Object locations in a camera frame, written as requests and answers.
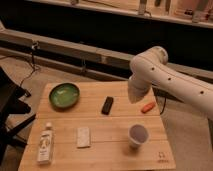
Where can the black chair frame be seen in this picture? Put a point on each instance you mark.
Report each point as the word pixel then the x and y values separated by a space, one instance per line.
pixel 10 103

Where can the black eraser block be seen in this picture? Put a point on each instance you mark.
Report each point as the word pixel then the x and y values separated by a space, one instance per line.
pixel 107 105

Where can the white plastic bottle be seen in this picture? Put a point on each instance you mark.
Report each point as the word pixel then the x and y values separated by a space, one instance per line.
pixel 45 148

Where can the white paper cup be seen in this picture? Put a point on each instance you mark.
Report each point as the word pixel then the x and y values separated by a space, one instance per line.
pixel 137 135

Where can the orange carrot toy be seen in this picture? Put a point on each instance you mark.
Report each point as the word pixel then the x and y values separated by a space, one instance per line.
pixel 148 107

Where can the white folded cloth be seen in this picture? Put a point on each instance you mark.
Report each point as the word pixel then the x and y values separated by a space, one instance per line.
pixel 83 137

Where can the green round bowl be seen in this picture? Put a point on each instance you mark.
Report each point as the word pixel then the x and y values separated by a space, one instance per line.
pixel 64 95

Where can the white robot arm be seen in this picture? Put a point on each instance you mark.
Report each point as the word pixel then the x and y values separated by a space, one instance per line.
pixel 149 67

